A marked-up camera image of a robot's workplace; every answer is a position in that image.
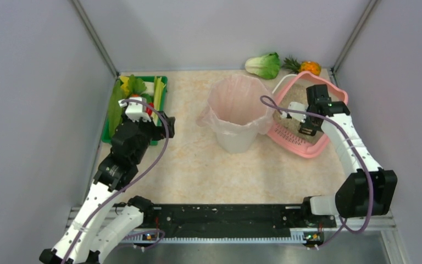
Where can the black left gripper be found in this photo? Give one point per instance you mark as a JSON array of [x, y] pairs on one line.
[[156, 119]]

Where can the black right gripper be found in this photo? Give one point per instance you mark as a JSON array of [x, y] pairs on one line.
[[309, 124]]

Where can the pink plastic bin liner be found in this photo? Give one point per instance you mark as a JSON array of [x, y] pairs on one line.
[[233, 106]]

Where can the white trash bin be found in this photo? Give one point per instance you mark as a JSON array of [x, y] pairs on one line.
[[239, 142]]

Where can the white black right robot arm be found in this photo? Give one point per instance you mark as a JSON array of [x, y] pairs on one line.
[[367, 183]]

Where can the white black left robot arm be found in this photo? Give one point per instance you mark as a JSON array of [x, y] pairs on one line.
[[85, 241]]

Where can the pink white litter box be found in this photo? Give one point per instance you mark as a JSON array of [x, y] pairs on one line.
[[292, 141]]

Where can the large green leaf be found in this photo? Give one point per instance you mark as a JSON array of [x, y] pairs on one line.
[[114, 109]]

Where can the red toy chili pepper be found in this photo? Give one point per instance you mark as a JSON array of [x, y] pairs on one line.
[[149, 110]]

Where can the yellow toy corn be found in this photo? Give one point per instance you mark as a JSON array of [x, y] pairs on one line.
[[125, 85]]

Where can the orange toy pineapple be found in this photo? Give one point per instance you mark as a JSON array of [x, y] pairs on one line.
[[295, 66]]

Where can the white green toy celery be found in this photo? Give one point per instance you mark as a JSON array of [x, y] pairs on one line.
[[158, 91]]

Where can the toy napa cabbage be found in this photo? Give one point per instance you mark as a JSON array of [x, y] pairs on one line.
[[266, 66]]

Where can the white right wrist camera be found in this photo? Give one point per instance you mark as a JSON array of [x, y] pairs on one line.
[[296, 112]]

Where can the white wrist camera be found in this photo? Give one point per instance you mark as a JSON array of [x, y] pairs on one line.
[[296, 112], [135, 109]]

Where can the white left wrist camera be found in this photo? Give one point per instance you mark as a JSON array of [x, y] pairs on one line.
[[135, 109]]

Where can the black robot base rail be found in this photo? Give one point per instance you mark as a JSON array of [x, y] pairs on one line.
[[231, 222]]

